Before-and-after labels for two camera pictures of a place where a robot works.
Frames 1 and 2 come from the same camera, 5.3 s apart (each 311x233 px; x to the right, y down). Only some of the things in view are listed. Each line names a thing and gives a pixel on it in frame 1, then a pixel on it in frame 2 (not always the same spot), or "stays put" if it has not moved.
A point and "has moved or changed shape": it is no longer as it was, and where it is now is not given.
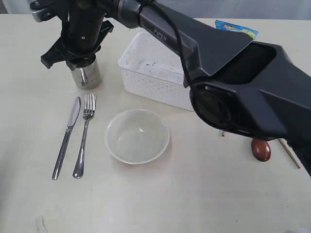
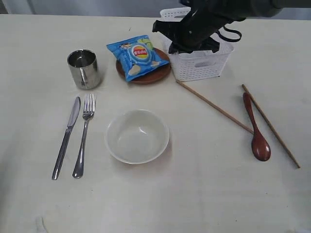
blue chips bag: (224, 25) → (137, 56)
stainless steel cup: (88, 77) stays put
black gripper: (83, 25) → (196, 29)
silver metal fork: (88, 112) stays put
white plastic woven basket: (153, 68) has moved or changed shape
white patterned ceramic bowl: (137, 136) stays put
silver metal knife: (74, 114) stays put
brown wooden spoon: (261, 149) stays put
